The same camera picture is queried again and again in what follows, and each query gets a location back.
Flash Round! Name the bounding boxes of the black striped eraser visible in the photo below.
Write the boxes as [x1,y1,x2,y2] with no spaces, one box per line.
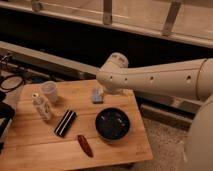
[54,110,77,137]

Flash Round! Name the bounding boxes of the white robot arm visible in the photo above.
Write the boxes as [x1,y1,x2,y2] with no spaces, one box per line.
[96,53,213,171]

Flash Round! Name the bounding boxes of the black bowl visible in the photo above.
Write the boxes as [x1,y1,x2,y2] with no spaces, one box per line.
[95,108,130,140]

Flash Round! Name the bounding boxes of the black equipment at left edge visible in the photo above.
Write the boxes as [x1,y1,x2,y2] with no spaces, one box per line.
[0,91,15,153]

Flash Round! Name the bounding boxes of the black ring cable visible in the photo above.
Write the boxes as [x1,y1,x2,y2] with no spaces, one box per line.
[0,74,26,93]

